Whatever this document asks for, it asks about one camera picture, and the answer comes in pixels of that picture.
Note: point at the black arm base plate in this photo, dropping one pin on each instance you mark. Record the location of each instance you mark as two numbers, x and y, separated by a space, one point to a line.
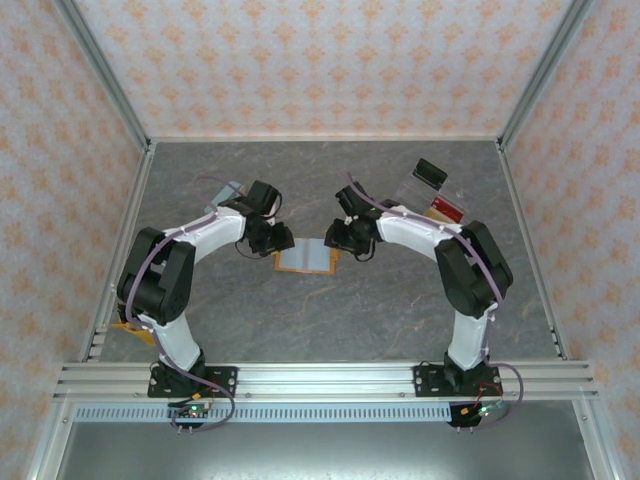
430 382
225 382

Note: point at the blue and tan block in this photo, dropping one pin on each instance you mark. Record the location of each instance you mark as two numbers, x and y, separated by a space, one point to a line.
220 195

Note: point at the black card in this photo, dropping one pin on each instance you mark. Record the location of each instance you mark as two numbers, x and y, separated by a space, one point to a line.
431 173

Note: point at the red card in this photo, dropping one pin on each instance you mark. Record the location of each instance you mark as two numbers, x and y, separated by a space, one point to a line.
450 207

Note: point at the clear acrylic card stand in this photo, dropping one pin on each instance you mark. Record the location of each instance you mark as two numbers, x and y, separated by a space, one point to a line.
410 192

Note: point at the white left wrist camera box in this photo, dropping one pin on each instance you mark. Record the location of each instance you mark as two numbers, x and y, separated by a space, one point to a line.
271 219

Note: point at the aluminium frame post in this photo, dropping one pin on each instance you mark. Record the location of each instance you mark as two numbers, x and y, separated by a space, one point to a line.
105 75
545 75

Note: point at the orange pen cup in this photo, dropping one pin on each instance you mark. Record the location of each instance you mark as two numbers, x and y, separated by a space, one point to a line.
132 327

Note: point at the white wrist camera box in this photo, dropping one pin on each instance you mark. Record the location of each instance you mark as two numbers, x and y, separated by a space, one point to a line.
271 219
348 220

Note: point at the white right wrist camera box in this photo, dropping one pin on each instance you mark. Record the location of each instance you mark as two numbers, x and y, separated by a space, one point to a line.
348 220

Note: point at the small LED circuit board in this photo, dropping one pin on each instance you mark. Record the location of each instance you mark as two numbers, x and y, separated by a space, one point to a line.
192 411
482 411

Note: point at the aluminium table side rail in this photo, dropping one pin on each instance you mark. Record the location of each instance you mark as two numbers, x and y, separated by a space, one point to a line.
132 210
522 210

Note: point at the orange card holder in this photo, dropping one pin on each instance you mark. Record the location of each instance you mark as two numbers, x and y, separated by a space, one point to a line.
307 257

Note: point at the tan card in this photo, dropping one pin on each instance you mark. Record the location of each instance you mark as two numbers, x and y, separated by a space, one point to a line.
434 212

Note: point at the aluminium mounting rail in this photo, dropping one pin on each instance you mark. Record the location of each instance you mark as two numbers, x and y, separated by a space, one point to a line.
325 382

